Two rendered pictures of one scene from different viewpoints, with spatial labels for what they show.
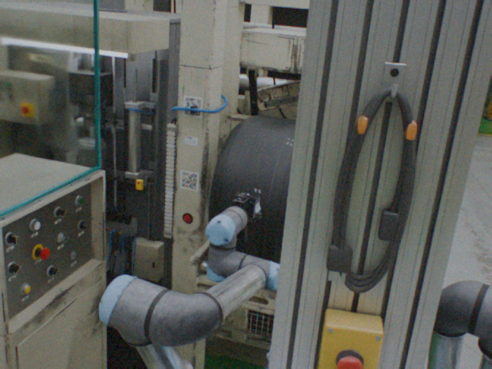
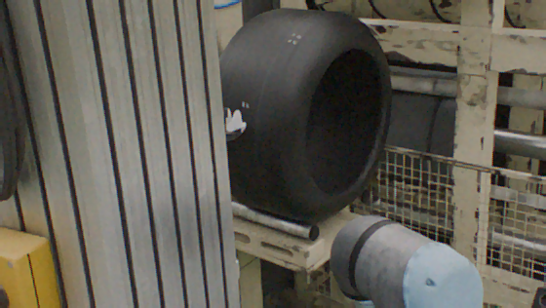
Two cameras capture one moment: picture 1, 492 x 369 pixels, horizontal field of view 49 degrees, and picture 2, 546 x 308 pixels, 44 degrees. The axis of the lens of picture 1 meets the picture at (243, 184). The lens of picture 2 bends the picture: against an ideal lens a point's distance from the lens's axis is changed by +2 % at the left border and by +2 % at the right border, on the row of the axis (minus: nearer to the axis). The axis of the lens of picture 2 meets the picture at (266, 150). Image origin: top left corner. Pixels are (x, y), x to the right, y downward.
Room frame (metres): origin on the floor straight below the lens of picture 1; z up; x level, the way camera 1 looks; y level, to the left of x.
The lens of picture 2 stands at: (0.21, -0.73, 1.82)
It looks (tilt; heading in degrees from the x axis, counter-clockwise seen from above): 22 degrees down; 23
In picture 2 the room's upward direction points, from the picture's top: 4 degrees counter-clockwise
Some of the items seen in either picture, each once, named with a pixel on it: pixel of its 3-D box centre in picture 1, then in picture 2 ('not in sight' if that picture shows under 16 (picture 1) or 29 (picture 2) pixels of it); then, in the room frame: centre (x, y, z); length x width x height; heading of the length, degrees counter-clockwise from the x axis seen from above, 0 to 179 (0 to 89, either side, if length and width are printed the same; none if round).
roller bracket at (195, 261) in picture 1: (211, 250); not in sight; (2.03, 0.11, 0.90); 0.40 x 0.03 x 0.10; 163
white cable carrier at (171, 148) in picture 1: (173, 181); not in sight; (2.03, 0.28, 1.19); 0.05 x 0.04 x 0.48; 163
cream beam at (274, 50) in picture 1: (321, 55); not in sight; (2.22, -0.26, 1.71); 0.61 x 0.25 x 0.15; 73
